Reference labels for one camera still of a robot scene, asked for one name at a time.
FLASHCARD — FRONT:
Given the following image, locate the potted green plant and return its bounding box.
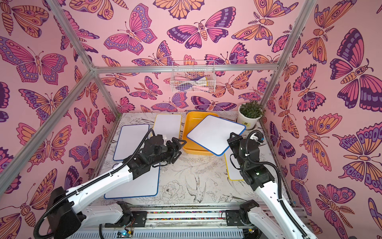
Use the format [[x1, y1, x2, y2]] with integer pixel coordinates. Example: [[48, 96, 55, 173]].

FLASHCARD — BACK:
[[236, 101, 265, 130]]

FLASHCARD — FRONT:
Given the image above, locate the aluminium frame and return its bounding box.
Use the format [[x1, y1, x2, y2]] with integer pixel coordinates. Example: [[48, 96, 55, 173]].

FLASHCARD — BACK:
[[1, 1, 316, 194]]

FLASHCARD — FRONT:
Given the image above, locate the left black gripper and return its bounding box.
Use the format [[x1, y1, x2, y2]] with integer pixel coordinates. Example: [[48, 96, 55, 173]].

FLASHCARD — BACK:
[[149, 138, 187, 168]]

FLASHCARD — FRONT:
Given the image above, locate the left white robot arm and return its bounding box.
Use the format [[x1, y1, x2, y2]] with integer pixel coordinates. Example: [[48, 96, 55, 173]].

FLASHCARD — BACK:
[[33, 128, 187, 239]]

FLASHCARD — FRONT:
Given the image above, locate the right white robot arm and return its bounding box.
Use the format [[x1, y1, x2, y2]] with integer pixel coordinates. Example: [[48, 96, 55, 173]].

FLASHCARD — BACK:
[[227, 130, 316, 239]]

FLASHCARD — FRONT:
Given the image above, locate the yellow plastic storage box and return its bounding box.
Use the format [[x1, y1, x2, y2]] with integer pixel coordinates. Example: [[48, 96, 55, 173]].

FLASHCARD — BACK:
[[182, 111, 220, 156]]

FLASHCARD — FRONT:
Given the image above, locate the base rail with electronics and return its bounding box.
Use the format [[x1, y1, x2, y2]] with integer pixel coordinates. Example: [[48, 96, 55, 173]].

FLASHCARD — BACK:
[[69, 203, 316, 239]]

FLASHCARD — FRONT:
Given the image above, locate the white wire wall basket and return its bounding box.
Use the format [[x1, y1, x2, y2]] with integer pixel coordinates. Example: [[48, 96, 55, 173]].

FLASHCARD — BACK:
[[169, 60, 216, 93]]

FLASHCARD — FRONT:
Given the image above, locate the yellow-framed whiteboard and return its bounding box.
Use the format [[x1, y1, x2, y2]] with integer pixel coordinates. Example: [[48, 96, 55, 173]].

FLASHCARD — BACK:
[[153, 114, 182, 140], [224, 148, 244, 181]]

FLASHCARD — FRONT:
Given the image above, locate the blue-framed whiteboard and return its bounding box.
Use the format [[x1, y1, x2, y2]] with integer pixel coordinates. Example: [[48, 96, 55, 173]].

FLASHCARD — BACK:
[[113, 124, 149, 161], [104, 167, 160, 199], [187, 115, 246, 156]]

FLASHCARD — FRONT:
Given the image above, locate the yellow-framed whiteboard back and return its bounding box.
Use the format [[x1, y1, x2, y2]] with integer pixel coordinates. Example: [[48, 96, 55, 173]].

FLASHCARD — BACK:
[[153, 114, 182, 140]]

